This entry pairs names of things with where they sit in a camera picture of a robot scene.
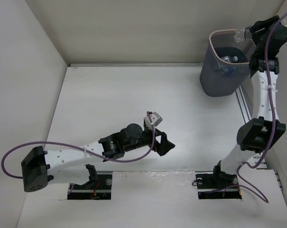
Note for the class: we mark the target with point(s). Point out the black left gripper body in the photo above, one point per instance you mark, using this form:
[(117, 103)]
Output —
[(145, 139)]

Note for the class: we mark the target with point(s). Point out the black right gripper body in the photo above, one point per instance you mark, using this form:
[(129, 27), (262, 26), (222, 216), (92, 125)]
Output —
[(259, 46)]

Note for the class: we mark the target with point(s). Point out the small dark label bottle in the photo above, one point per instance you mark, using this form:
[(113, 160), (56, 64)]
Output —
[(243, 34)]

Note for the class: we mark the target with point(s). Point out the green-blue label clear bottle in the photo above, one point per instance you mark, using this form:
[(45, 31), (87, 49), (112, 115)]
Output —
[(226, 69)]

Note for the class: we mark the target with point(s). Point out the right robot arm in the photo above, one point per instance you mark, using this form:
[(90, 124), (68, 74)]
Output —
[(264, 129)]

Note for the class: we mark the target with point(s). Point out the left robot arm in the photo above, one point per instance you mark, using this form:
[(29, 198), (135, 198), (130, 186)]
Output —
[(77, 166)]

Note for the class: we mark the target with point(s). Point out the grey mesh waste bin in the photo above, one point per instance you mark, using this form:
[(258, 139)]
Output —
[(226, 63)]

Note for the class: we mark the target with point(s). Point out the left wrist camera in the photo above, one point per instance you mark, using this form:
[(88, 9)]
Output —
[(152, 120)]

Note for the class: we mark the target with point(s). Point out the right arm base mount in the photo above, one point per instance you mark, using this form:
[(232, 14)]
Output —
[(213, 187)]

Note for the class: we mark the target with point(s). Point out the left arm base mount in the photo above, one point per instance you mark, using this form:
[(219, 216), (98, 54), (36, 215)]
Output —
[(96, 187)]

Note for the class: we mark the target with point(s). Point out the aluminium table edge rail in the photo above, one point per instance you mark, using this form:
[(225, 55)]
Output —
[(136, 65)]

